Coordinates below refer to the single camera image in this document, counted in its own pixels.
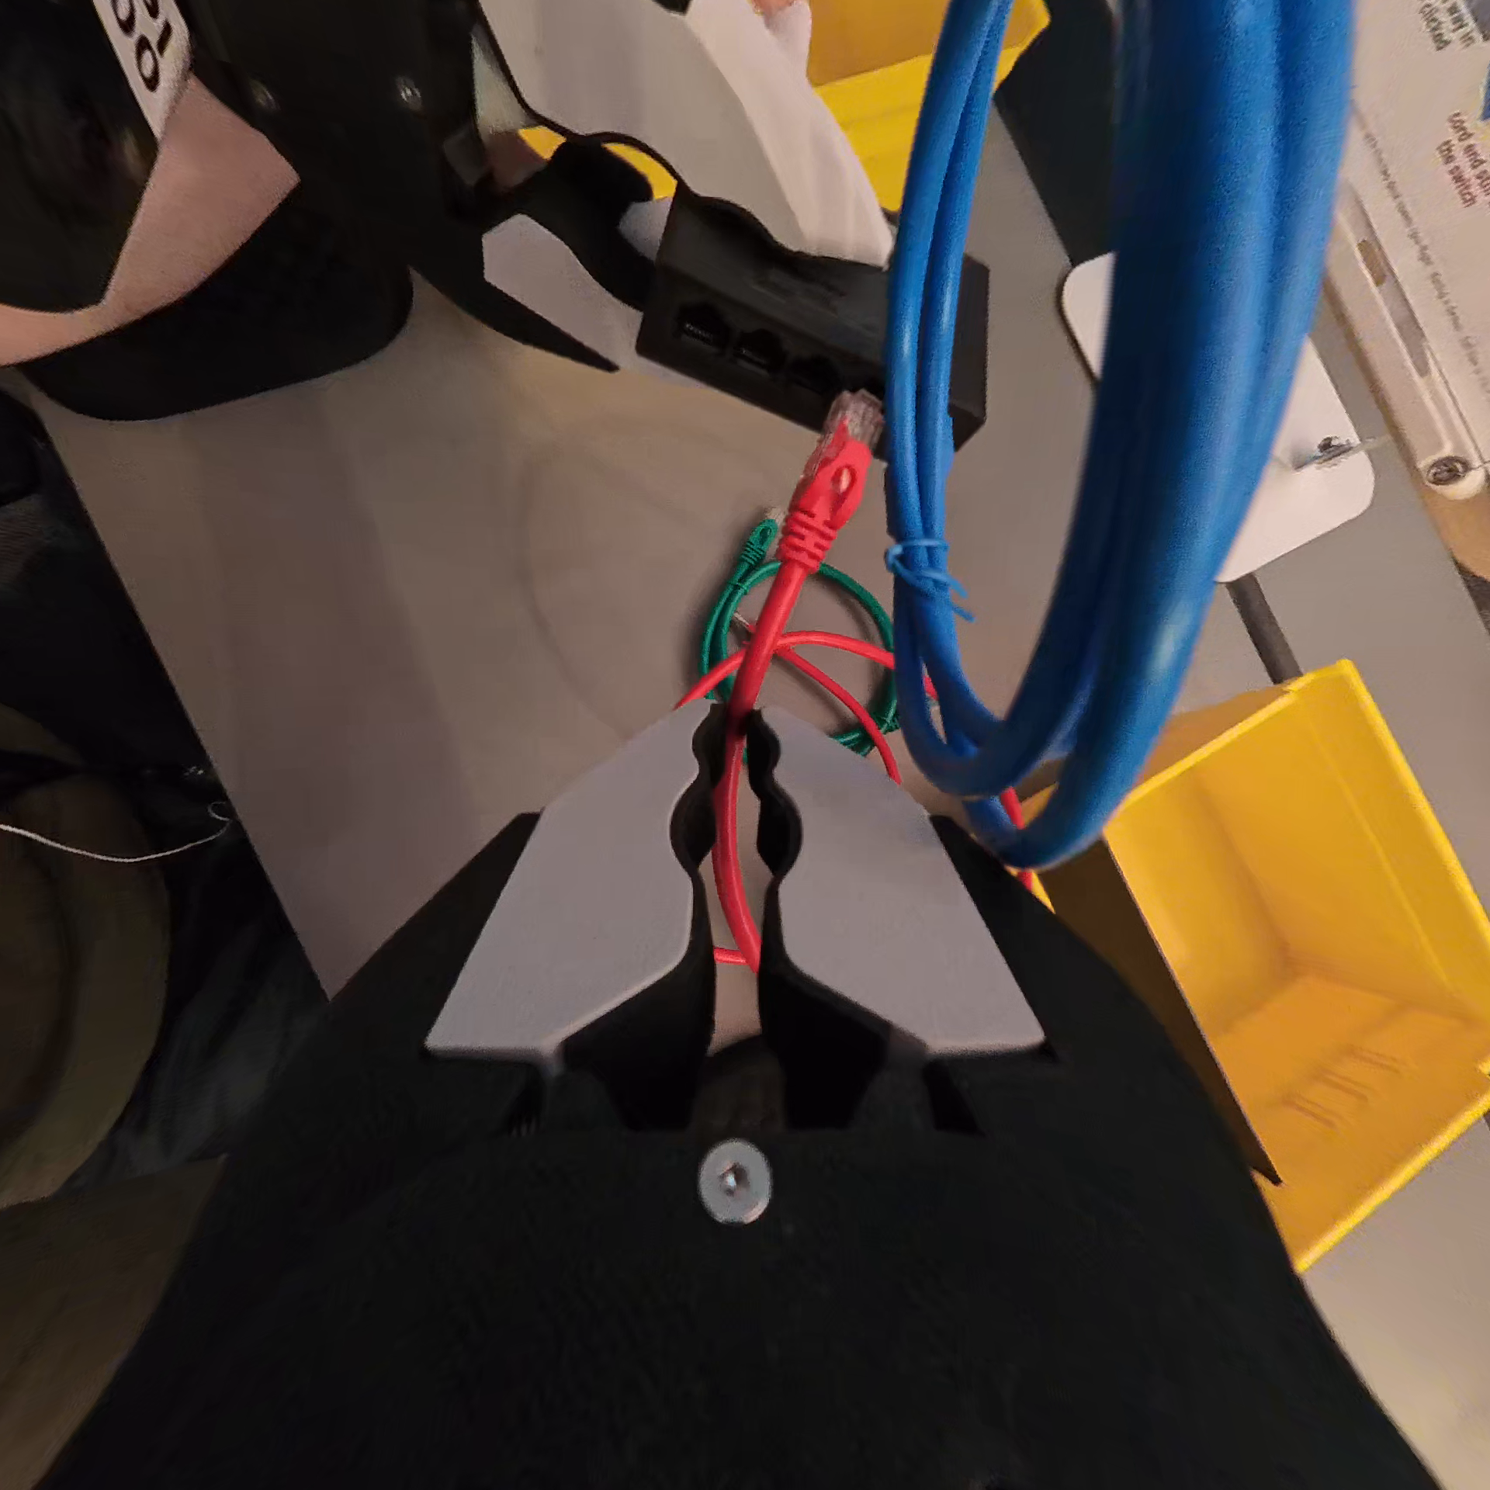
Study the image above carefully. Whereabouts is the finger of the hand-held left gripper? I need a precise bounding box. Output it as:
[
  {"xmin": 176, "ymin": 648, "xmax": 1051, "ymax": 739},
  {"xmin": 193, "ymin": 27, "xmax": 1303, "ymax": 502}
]
[
  {"xmin": 480, "ymin": 213, "xmax": 657, "ymax": 378},
  {"xmin": 477, "ymin": 0, "xmax": 899, "ymax": 264}
]

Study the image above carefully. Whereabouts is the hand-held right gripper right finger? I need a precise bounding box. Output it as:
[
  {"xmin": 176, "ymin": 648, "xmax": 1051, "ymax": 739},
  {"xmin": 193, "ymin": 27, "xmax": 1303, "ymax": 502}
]
[{"xmin": 746, "ymin": 704, "xmax": 1048, "ymax": 1134}]

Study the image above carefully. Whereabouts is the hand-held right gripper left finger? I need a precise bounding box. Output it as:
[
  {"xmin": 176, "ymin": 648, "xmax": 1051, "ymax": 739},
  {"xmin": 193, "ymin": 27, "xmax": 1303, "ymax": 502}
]
[{"xmin": 424, "ymin": 702, "xmax": 718, "ymax": 1132}]

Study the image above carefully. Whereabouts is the black ethernet switch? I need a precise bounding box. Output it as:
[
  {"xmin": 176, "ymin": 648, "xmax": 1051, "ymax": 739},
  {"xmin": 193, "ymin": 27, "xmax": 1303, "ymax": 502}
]
[{"xmin": 634, "ymin": 191, "xmax": 992, "ymax": 457}]

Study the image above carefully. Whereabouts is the green ethernet cable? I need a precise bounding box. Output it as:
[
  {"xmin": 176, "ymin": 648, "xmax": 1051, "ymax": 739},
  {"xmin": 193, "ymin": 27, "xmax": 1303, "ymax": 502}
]
[{"xmin": 699, "ymin": 510, "xmax": 901, "ymax": 759}]

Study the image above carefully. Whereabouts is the red ethernet cable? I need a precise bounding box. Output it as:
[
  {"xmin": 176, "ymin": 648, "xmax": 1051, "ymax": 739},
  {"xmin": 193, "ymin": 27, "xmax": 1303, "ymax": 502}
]
[{"xmin": 676, "ymin": 390, "xmax": 1056, "ymax": 974}]

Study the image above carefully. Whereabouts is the blue ethernet cable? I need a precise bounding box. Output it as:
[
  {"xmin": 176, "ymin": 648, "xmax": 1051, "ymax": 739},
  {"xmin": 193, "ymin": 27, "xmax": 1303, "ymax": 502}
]
[{"xmin": 882, "ymin": 0, "xmax": 1359, "ymax": 876}]

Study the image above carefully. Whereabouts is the person's left hand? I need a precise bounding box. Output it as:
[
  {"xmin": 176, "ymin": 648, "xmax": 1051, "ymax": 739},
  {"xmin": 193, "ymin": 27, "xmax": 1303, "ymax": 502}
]
[{"xmin": 0, "ymin": 80, "xmax": 303, "ymax": 368}]

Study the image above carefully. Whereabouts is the yellow plastic bin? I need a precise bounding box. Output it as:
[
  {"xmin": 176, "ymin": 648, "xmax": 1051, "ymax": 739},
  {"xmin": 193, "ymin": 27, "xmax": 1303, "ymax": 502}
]
[
  {"xmin": 513, "ymin": 0, "xmax": 1050, "ymax": 215},
  {"xmin": 1019, "ymin": 657, "xmax": 1490, "ymax": 1273}
]

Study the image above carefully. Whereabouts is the person's dark clothing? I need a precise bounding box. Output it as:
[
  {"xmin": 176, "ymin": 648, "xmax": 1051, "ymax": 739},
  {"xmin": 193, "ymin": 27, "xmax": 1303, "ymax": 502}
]
[{"xmin": 0, "ymin": 390, "xmax": 334, "ymax": 1213}]

